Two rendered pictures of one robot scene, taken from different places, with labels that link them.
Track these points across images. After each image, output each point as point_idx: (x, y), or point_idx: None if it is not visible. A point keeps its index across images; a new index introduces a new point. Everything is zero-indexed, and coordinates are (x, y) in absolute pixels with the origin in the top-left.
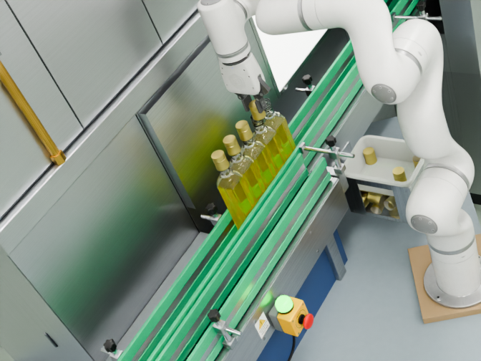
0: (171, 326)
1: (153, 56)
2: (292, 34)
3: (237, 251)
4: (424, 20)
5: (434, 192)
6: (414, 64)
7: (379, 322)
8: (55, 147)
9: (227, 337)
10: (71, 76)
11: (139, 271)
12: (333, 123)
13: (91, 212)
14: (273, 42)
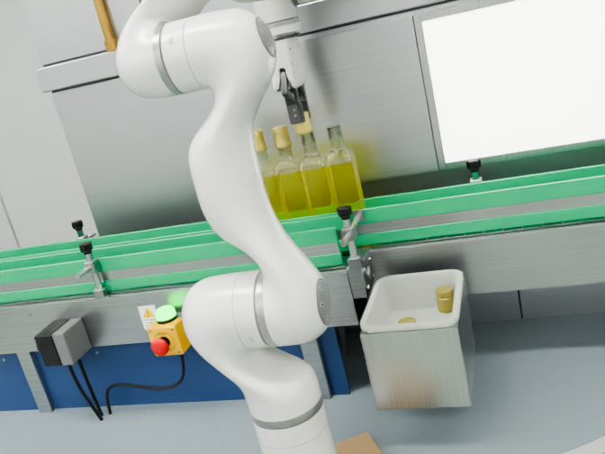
0: (100, 245)
1: None
2: (507, 104)
3: (192, 240)
4: (243, 13)
5: (209, 283)
6: (148, 47)
7: (248, 450)
8: (105, 33)
9: (94, 281)
10: None
11: (170, 210)
12: (447, 231)
13: (135, 117)
14: (457, 93)
